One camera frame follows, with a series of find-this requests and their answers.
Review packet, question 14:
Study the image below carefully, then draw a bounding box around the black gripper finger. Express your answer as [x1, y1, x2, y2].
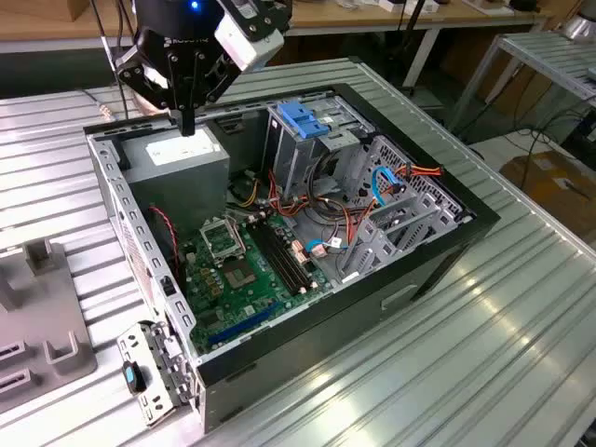
[115, 46, 188, 137]
[185, 49, 235, 137]

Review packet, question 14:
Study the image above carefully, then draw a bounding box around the blue data wire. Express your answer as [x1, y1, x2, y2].
[371, 165, 406, 209]

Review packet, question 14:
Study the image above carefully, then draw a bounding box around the grey metal disk bay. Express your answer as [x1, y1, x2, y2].
[337, 134, 476, 285]

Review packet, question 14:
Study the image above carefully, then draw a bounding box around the blue plastic drive latch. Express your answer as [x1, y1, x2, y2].
[277, 101, 332, 141]

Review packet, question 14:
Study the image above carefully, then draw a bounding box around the grey power supply unit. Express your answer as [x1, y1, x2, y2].
[119, 126, 232, 243]

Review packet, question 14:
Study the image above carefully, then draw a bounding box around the grey optical drive cage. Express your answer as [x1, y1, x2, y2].
[260, 90, 373, 199]

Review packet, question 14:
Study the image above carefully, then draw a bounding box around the wooden desk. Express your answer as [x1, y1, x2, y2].
[0, 0, 560, 55]

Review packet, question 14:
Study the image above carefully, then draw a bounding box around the metal socket cover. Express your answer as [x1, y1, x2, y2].
[198, 216, 248, 262]

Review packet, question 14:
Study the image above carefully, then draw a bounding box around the black case fan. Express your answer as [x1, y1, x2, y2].
[148, 207, 185, 285]

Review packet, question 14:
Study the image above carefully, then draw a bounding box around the black RAM slot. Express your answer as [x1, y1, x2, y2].
[246, 223, 305, 294]
[264, 218, 320, 282]
[252, 222, 310, 291]
[258, 220, 316, 286]

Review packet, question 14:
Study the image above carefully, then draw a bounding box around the CPU socket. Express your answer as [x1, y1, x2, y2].
[218, 255, 262, 292]

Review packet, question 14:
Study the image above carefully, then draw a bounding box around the green motherboard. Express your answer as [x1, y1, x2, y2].
[179, 211, 336, 358]

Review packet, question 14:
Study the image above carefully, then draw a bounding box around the grey parts rack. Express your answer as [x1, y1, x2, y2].
[0, 237, 99, 415]

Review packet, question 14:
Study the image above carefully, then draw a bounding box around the blue expansion slot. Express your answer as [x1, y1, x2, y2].
[207, 300, 283, 348]

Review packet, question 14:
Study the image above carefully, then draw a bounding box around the black open PC case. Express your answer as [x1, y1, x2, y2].
[83, 82, 502, 435]

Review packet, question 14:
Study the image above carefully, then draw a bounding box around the metal slat side table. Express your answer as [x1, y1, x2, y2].
[444, 32, 596, 136]

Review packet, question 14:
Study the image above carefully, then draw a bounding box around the large brown cardboard box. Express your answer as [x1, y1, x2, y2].
[500, 148, 596, 238]

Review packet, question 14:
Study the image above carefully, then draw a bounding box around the black cable with metal connector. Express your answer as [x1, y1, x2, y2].
[82, 88, 115, 121]

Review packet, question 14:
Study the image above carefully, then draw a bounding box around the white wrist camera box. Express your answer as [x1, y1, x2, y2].
[213, 0, 293, 72]

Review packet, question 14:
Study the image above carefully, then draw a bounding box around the yellow wire bundle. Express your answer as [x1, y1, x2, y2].
[230, 179, 262, 209]

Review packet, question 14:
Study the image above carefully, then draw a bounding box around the red black twisted wire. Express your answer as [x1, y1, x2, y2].
[148, 204, 183, 280]

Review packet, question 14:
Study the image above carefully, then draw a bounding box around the small blue wire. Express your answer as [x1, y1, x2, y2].
[306, 237, 348, 255]

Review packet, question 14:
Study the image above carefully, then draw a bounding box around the orange red wire bundle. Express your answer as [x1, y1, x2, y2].
[267, 169, 378, 255]

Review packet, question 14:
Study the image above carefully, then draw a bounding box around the orange power wire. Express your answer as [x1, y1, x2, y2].
[393, 163, 446, 181]

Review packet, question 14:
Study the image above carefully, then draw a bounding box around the silver card retention bracket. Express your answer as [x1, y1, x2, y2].
[115, 319, 199, 428]

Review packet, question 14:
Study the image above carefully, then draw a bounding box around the black latch with blue ring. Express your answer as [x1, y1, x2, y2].
[121, 360, 146, 396]

